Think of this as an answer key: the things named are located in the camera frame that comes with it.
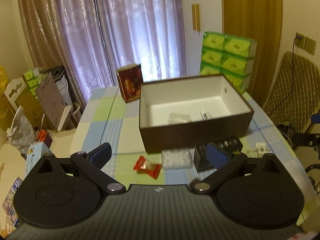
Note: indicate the red snack packet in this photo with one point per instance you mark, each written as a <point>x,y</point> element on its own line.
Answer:
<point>143,165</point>

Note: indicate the green tissue pack stack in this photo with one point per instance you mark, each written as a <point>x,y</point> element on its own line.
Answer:
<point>230,55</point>

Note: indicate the red gift box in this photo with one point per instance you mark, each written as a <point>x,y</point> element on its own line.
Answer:
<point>130,80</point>

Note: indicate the white plastic hair clip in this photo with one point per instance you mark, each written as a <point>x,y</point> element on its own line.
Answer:
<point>258,152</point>

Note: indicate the large brown cardboard box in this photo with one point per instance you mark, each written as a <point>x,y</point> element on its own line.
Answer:
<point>187,111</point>

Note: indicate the blue carton box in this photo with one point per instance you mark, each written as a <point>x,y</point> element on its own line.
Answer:
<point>35,152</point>

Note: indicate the purple sheer curtain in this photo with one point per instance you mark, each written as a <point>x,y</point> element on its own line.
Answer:
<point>92,39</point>

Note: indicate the checked tablecloth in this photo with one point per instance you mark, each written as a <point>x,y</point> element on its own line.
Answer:
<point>107,118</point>

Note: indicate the clear floss pick box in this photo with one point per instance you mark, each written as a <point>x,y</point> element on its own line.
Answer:
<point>177,158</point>

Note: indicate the brown wooden door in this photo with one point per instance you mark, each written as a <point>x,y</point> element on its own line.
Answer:
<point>260,20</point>

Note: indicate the quilted beige chair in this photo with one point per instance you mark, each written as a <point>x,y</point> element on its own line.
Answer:
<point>294,96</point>

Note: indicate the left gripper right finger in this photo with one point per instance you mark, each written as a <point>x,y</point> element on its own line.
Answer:
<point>226,164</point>

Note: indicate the wall power socket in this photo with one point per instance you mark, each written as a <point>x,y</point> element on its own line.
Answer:
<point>305,43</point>

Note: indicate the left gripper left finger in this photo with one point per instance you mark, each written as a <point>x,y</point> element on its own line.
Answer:
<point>89,166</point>

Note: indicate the black product box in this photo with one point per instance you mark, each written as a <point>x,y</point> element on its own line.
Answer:
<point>216,154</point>

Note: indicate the brown paper bag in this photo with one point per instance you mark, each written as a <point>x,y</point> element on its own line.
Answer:
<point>55,108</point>

